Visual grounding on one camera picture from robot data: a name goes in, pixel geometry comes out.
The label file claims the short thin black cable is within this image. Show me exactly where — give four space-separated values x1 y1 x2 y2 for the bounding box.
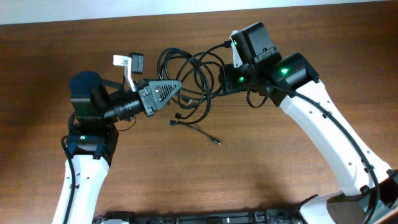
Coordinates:
169 119 221 146

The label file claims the black usb cable bundle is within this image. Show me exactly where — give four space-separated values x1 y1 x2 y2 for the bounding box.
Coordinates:
156 47 226 125

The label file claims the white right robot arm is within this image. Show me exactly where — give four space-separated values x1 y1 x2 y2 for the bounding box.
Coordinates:
219 22 397 223

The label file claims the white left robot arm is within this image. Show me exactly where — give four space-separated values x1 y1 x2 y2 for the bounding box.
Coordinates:
53 71 182 223

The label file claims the black left camera cable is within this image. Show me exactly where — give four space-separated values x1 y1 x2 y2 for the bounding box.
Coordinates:
60 135 77 224

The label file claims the black camera cable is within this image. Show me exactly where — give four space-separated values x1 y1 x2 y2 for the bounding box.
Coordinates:
60 135 77 224
174 42 381 224

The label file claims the black right camera cable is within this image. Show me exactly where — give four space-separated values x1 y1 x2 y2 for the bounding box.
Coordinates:
174 42 381 224

